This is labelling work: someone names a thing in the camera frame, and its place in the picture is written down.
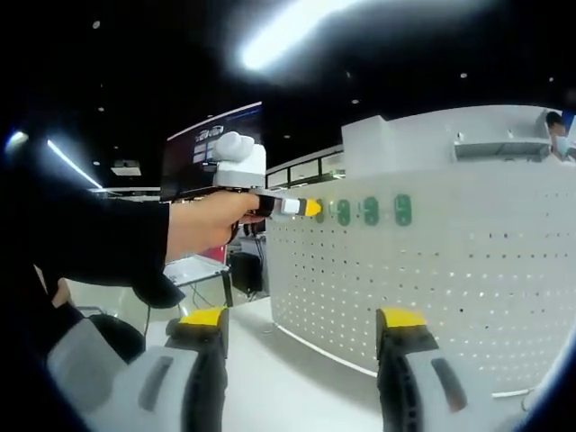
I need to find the person's left hand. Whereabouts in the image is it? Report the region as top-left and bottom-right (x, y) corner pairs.
(166, 191), (267, 266)

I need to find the large wall display screen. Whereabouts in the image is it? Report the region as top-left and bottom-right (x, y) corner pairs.
(158, 101), (265, 203)

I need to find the black box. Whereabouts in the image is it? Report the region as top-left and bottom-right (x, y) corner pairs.
(228, 250), (266, 296)

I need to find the white desk hutch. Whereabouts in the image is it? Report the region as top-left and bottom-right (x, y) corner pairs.
(452, 105), (555, 164)

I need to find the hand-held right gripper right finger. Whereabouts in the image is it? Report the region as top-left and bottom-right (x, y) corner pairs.
(375, 307), (519, 432)

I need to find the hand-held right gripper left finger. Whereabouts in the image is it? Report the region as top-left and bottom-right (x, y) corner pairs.
(85, 306), (231, 432)

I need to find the white office desk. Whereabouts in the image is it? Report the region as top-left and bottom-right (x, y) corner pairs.
(162, 258), (235, 310)

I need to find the ceiling light strip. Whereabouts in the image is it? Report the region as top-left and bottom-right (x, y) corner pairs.
(44, 138), (105, 191)
(237, 0), (365, 72)

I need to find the glass office partition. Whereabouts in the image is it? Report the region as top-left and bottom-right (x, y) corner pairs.
(265, 150), (348, 189)

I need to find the white column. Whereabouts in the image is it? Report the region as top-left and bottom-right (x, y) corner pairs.
(340, 114), (389, 179)

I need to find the pink lit monitor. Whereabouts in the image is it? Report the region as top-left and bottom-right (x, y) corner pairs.
(197, 245), (230, 263)

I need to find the white perforated mounting plate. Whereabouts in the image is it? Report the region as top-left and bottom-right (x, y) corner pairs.
(265, 161), (576, 401)

